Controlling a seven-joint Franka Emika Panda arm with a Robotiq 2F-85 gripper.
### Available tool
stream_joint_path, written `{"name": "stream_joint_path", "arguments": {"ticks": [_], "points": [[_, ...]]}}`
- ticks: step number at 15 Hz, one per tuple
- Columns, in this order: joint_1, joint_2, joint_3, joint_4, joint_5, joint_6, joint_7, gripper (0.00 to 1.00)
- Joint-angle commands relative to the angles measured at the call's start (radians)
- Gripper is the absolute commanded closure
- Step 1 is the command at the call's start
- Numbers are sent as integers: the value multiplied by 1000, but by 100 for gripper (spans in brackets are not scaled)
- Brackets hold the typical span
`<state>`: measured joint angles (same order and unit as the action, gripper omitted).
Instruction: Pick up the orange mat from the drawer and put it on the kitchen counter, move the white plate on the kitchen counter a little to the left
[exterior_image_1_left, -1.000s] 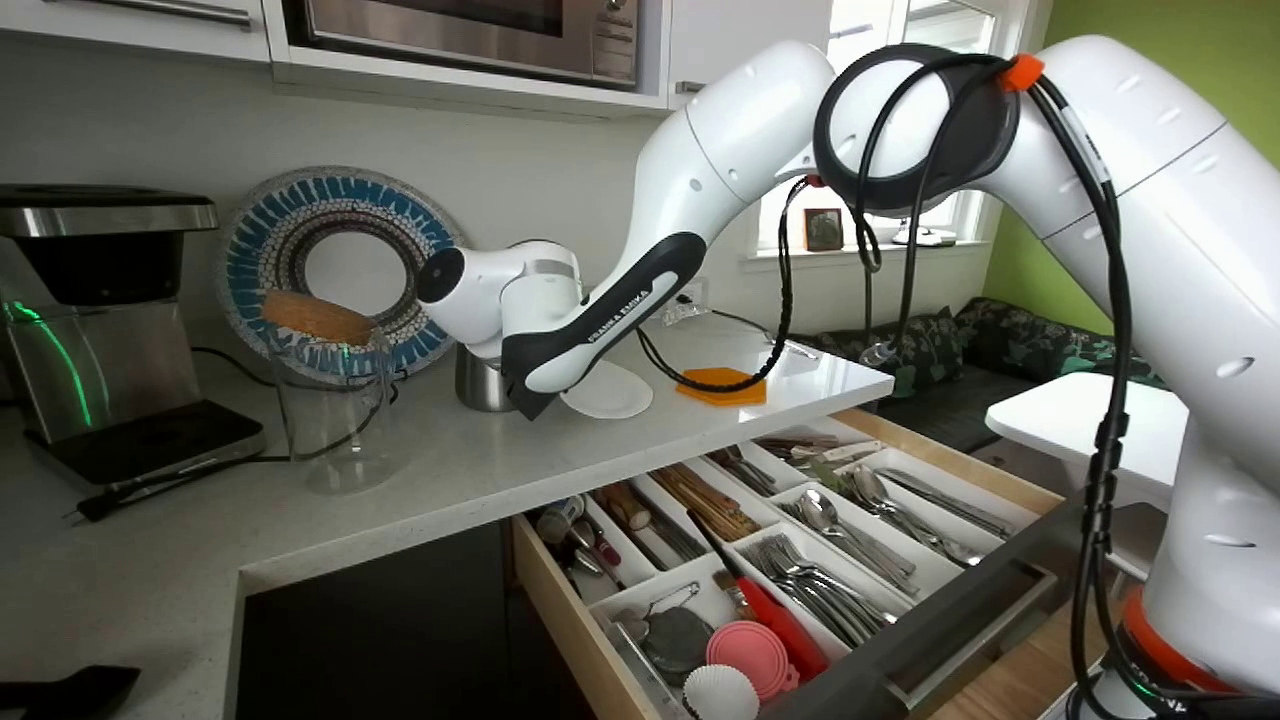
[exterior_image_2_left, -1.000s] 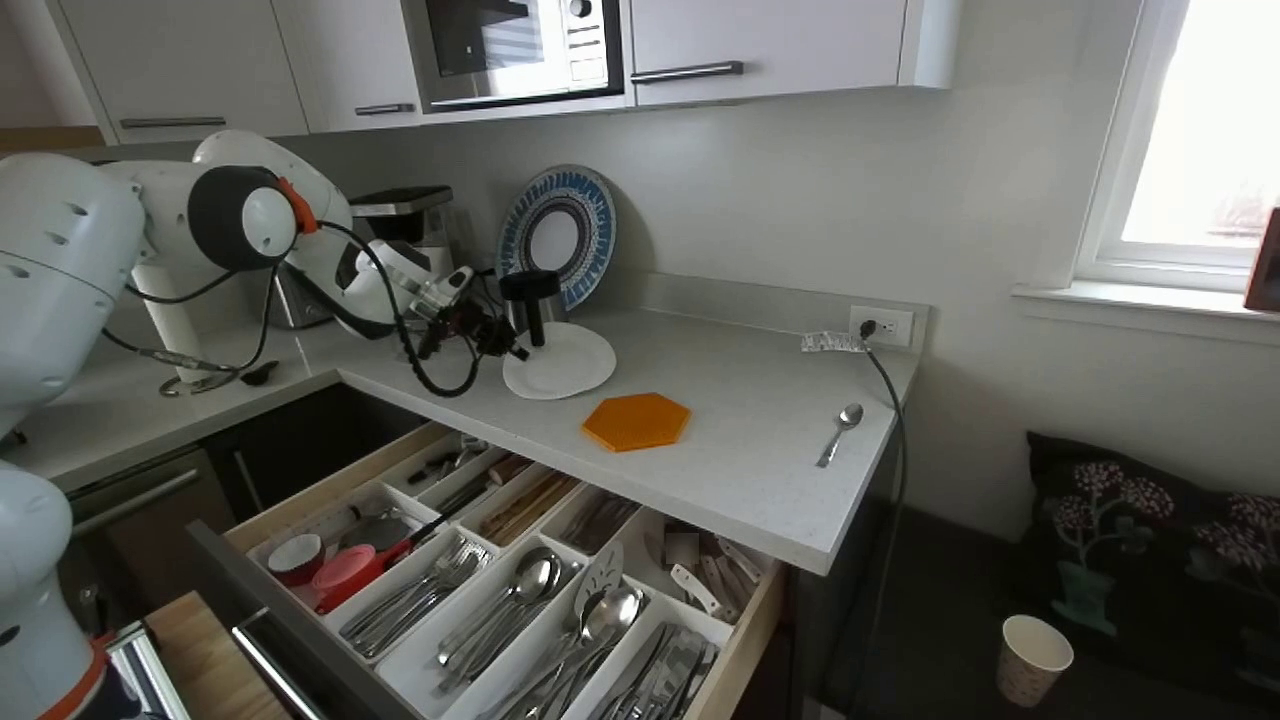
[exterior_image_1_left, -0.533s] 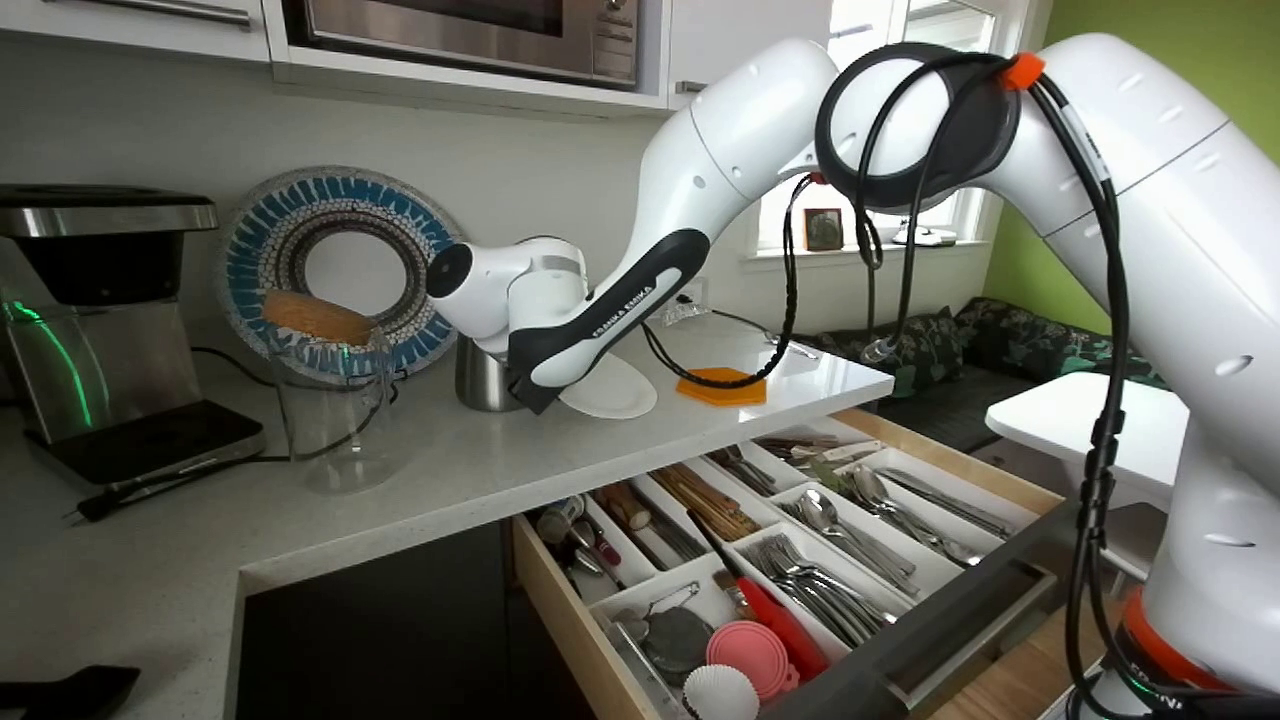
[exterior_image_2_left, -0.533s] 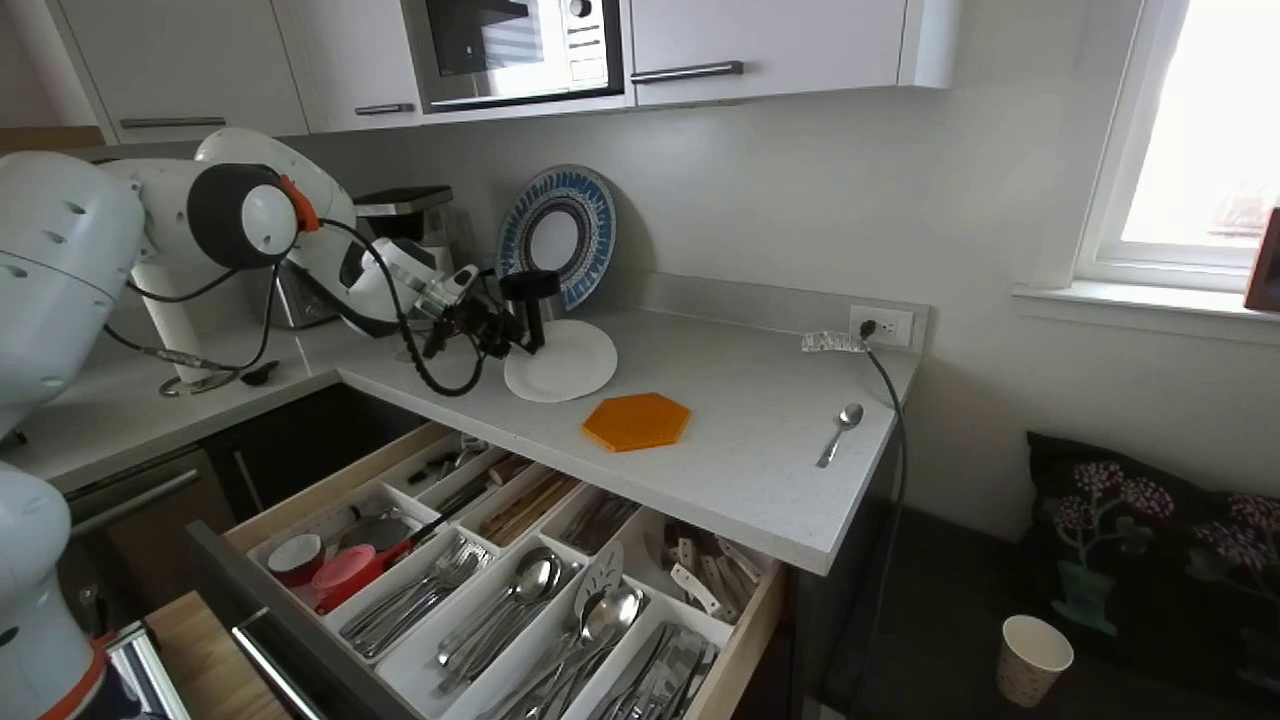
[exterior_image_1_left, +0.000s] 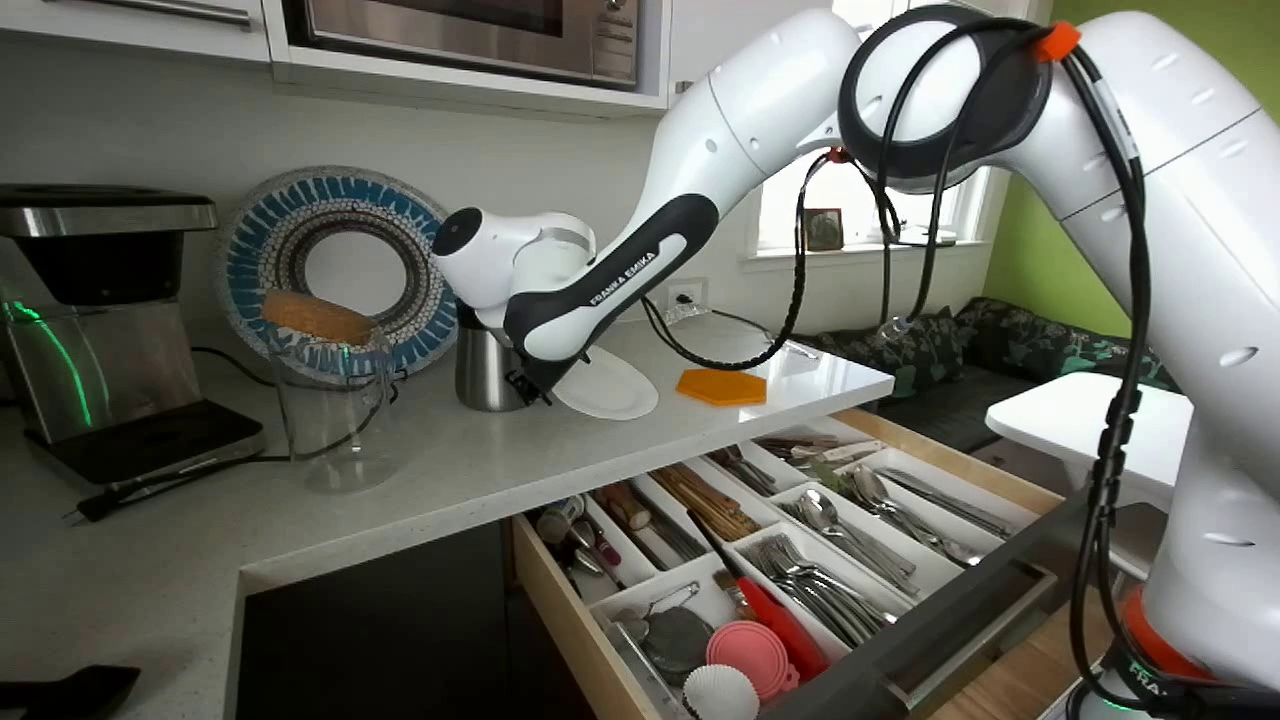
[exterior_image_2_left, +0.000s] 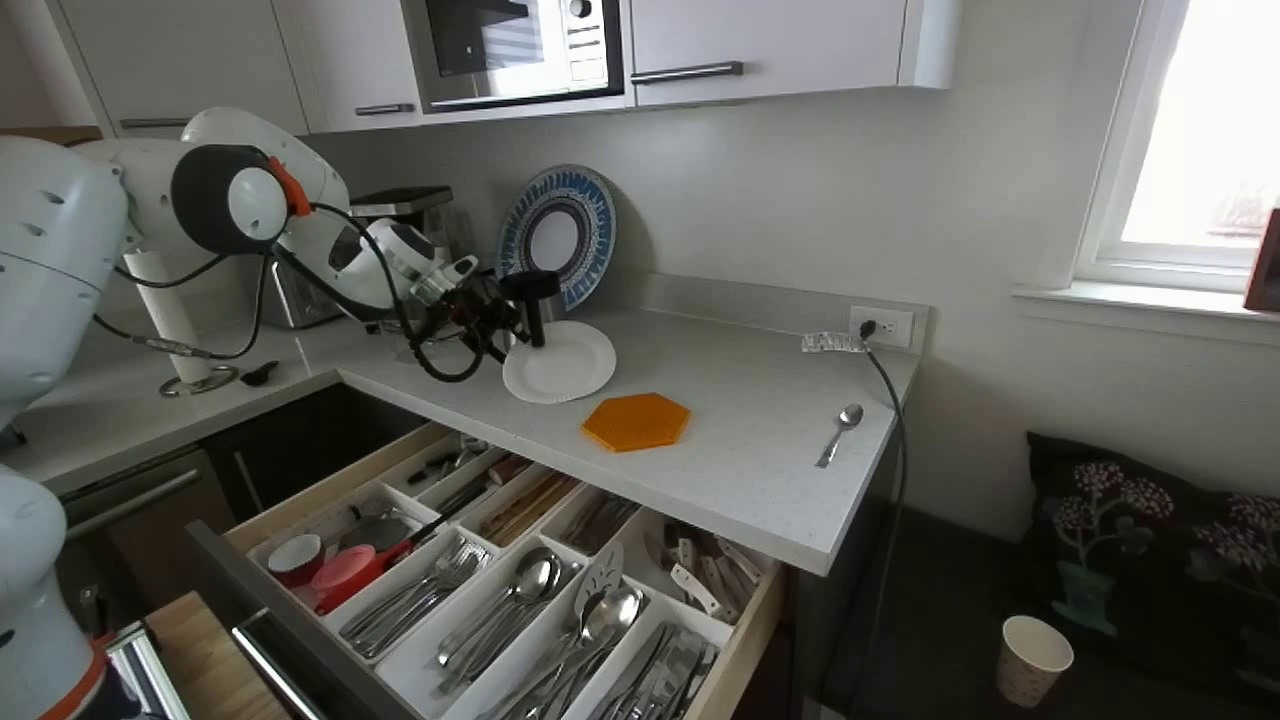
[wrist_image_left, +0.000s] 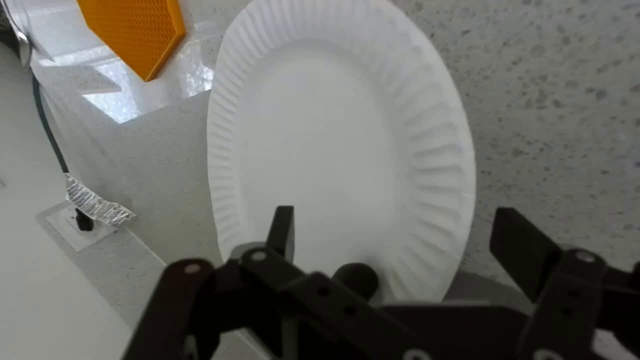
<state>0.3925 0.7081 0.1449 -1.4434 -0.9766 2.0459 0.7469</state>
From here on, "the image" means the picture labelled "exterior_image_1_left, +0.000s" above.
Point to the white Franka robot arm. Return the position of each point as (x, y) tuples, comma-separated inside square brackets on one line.
[(1201, 202)]

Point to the small white plate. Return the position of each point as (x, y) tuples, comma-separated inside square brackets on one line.
[(605, 390)]

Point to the wooden kitchen drawer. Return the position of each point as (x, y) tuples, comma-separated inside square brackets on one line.
[(563, 627)]

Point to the grey round mat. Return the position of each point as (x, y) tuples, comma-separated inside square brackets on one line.
[(678, 642)]

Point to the blue white decorative plate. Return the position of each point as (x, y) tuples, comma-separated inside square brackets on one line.
[(264, 242)]

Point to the steel thermos carafe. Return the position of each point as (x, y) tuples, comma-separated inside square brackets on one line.
[(481, 372)]

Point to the silver metal spoon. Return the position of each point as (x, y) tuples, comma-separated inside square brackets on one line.
[(854, 533)]

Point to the silver metal fork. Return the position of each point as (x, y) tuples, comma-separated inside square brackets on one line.
[(805, 595), (841, 584)]

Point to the clear glass jar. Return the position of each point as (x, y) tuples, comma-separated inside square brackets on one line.
[(332, 424)]

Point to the pink round silicone lid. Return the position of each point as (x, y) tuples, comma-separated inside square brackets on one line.
[(752, 656)]

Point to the wide white cabinet door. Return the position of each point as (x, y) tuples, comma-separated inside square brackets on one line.
[(703, 40)]

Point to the brown oval sponge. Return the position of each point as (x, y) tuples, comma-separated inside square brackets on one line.
[(319, 323)]

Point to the silver table knife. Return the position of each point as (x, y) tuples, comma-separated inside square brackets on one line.
[(953, 497)]

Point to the white paper baking cup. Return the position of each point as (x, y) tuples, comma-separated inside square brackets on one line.
[(722, 692)]

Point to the white framed window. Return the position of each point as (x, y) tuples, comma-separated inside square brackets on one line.
[(967, 214)]

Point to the white cutlery tray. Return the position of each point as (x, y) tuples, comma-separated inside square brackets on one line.
[(943, 567)]

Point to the built-in steel microwave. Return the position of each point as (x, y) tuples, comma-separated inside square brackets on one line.
[(466, 34)]

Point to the dark floral cushion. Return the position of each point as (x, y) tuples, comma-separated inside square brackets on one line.
[(1013, 341)]

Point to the dark lower cabinet front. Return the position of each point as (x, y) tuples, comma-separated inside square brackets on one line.
[(373, 627)]

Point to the white side table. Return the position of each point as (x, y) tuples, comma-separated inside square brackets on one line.
[(1064, 423)]

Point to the steel and black coffee machine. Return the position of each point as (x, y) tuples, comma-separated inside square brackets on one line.
[(126, 305)]

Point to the white upper cabinet door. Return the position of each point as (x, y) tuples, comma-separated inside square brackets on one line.
[(133, 34)]

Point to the black flat slab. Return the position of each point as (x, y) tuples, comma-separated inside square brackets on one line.
[(63, 692)]

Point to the small picture frame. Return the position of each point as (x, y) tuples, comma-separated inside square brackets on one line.
[(824, 231)]

